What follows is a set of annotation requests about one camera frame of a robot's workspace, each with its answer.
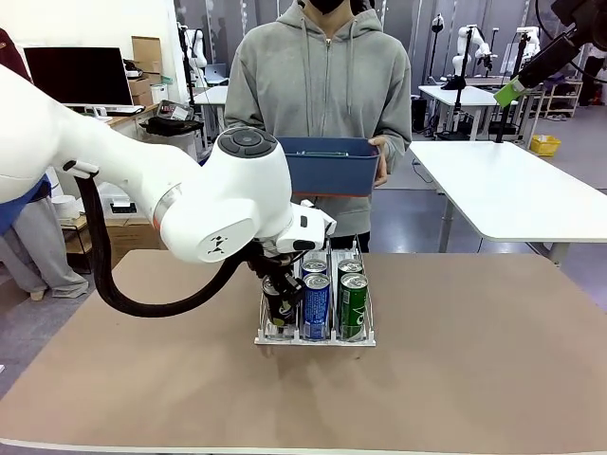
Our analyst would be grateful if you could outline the black tripod stand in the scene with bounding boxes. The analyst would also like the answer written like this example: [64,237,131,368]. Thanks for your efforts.
[445,26,475,139]
[495,27,531,144]

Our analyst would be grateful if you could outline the yellow plastic basket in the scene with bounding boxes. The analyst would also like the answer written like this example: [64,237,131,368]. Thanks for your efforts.
[529,134,562,157]

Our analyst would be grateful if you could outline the small wooden side table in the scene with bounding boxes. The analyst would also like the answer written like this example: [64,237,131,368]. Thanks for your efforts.
[60,212,103,276]

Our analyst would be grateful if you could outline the person in grey hoodie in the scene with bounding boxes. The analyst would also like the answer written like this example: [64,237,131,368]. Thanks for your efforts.
[222,0,414,252]

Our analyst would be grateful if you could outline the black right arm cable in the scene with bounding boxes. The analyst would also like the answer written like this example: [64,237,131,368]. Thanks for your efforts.
[535,0,607,84]

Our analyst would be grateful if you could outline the white paper roll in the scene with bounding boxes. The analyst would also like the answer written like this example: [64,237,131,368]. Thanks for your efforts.
[50,193,78,220]

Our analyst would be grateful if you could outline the black flat bag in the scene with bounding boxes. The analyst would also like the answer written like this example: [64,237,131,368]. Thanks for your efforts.
[141,116,203,137]

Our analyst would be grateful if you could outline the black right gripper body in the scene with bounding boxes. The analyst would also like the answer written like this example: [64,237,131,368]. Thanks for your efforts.
[518,35,583,90]

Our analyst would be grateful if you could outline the green soda can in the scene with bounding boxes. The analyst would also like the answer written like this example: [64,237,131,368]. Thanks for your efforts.
[339,273,370,342]
[337,259,365,281]

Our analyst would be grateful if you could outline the black light stand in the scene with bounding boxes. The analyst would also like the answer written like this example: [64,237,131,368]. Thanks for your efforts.
[429,12,447,138]

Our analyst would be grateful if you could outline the white cart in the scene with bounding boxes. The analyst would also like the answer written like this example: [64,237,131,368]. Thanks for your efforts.
[137,127,210,162]

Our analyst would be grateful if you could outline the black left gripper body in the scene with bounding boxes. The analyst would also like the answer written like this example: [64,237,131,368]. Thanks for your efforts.
[247,239,298,285]

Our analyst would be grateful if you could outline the blue plastic bin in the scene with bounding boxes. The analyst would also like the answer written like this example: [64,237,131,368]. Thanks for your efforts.
[275,136,381,198]

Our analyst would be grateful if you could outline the white desk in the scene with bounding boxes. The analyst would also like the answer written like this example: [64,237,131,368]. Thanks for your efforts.
[416,83,511,141]
[192,84,230,143]

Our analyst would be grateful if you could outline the clear plastic storage box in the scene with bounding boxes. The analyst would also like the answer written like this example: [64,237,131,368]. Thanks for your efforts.
[97,183,157,220]

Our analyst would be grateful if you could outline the person's left hand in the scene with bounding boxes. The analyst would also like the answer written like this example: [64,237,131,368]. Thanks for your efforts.
[368,136,393,188]

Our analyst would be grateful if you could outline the wooden shelf rack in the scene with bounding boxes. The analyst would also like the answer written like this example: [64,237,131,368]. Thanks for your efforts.
[540,78,584,119]

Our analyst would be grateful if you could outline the black Pepsi can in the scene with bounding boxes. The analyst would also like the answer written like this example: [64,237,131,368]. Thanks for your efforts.
[262,276,299,338]

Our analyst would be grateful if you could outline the clear box with items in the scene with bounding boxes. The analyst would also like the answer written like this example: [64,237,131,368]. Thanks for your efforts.
[156,98,194,120]

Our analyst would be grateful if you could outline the black left arm hose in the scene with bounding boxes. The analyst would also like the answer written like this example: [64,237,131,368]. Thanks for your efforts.
[63,159,271,319]

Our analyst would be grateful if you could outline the large brown cardboard box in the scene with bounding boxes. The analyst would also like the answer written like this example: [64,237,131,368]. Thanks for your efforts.
[104,217,170,274]

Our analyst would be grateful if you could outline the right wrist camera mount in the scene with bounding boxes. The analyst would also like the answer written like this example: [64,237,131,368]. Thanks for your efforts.
[551,0,607,46]

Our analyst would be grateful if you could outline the white wire can dispenser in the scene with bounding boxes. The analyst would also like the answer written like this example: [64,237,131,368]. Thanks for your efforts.
[253,231,378,348]

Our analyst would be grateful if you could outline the white cabinet with wooden top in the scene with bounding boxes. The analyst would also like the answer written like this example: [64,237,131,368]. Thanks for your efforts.
[94,106,149,143]

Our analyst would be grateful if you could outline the person's left forearm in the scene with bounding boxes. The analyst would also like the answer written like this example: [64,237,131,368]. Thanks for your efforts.
[384,120,414,167]

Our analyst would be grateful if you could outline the large white table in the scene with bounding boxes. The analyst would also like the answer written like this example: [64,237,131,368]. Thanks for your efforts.
[408,140,607,264]

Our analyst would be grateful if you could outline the black computer monitor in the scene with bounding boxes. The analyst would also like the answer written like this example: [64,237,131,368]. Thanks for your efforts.
[23,45,135,106]

